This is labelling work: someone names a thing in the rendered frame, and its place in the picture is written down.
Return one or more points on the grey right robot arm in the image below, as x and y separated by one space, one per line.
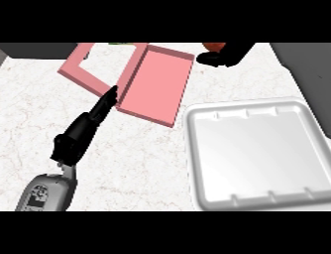
322 89

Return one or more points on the orange squash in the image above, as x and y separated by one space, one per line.
212 47

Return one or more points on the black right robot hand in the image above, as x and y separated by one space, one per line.
229 57

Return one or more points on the pink cardboard box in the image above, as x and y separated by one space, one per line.
155 84

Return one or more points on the green vegetable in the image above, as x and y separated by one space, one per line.
118 43

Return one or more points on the white tray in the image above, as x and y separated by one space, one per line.
266 155

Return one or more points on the dark grey appliance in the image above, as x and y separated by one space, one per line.
35 50

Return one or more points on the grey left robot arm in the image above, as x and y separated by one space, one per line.
46 191

